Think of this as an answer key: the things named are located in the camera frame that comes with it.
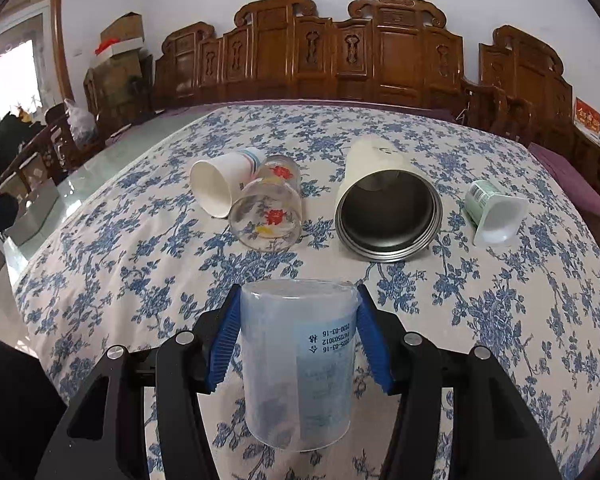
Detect green white yogurt cup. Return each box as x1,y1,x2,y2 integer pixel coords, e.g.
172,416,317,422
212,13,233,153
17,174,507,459
464,179,529,248

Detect white plastic bag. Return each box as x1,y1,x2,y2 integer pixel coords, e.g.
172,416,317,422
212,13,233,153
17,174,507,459
63,98,98,149

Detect purple seat cushion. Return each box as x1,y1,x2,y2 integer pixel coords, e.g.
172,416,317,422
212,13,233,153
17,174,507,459
529,142,600,216

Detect blue floral tablecloth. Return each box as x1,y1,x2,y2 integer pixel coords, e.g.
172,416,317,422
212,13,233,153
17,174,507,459
13,102,600,480

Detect red yellow box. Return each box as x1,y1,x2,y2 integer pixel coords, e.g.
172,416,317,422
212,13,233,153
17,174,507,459
573,97,600,135

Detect wooden chair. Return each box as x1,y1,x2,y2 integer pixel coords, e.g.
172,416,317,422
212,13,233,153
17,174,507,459
0,105,88,196

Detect cardboard box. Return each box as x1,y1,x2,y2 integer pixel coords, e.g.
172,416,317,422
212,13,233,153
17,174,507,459
96,12,145,59

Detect clear plastic cup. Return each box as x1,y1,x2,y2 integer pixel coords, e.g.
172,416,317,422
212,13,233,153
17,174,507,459
239,278,363,451

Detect wooden cabinet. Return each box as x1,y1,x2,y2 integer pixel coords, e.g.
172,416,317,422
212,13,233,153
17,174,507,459
83,52,156,133

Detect white paper cup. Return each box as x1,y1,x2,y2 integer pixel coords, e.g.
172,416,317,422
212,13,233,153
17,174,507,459
189,147,264,219

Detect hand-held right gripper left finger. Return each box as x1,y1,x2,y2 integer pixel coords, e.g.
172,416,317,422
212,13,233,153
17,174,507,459
34,285,243,480

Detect carved wooden armchair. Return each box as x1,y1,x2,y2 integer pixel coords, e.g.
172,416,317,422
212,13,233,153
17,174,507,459
477,25,577,153

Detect clear glass cup red print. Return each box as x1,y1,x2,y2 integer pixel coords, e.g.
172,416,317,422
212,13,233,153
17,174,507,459
228,154,303,252

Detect carved wooden bench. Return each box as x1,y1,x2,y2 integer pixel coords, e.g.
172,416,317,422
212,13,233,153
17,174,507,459
152,0,508,133

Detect cream steel-lined mug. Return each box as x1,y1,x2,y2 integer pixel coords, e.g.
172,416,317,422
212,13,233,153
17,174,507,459
334,134,444,263

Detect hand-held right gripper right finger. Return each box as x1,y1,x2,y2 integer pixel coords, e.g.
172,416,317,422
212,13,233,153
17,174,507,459
356,284,564,480

